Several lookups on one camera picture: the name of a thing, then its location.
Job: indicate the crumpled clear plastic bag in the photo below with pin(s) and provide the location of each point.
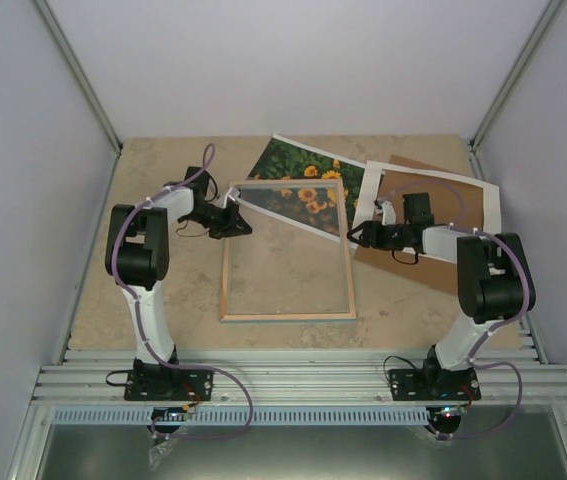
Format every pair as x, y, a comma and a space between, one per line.
160, 449

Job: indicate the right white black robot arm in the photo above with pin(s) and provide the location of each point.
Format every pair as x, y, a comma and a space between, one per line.
493, 285

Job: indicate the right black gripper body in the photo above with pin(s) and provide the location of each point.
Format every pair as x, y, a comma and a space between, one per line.
388, 242

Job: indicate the sunflower photo print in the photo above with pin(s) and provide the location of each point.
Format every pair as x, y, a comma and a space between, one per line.
283, 155

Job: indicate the right aluminium corner post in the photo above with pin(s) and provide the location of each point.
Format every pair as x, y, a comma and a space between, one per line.
541, 28

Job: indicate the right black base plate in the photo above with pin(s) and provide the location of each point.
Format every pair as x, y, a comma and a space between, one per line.
411, 384

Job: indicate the wooden picture frame with glass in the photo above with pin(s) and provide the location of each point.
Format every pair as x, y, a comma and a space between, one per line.
296, 264

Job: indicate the white paper mat border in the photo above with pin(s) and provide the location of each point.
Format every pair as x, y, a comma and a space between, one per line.
464, 200

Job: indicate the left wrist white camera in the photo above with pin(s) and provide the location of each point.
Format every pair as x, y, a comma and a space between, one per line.
229, 196

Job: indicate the right controller circuit board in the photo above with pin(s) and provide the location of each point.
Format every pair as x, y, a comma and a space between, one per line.
451, 411

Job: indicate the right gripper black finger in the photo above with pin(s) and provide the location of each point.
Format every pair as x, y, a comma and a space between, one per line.
360, 230
358, 240

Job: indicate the left aluminium corner post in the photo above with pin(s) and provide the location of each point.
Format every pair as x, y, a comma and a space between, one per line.
77, 72

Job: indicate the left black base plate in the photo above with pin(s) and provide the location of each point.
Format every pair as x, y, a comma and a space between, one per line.
169, 385

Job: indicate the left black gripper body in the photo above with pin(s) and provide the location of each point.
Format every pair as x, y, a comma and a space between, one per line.
217, 223

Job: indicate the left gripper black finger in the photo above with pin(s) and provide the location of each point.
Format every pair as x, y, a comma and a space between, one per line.
231, 233
242, 227

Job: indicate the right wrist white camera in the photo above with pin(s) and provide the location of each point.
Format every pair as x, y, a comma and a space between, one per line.
385, 211

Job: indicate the left controller circuit board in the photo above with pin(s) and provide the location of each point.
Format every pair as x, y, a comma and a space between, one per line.
173, 414

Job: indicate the grey slotted cable duct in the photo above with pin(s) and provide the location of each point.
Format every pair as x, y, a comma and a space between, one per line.
238, 416

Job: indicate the brown cardboard backing board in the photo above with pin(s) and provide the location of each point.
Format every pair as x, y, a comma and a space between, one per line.
431, 271

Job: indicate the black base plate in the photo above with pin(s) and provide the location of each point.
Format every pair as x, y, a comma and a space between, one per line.
411, 384
169, 385

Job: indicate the aluminium corner post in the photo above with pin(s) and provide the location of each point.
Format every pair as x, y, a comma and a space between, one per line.
77, 72
541, 28

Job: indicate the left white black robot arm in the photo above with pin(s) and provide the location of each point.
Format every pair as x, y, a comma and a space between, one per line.
137, 253

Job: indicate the aluminium rail platform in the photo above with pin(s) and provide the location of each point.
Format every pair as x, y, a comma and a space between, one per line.
301, 377

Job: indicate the wrist white camera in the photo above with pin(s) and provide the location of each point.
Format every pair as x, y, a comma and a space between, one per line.
385, 211
229, 196

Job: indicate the controller circuit board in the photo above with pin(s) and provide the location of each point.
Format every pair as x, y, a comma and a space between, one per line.
173, 414
451, 411

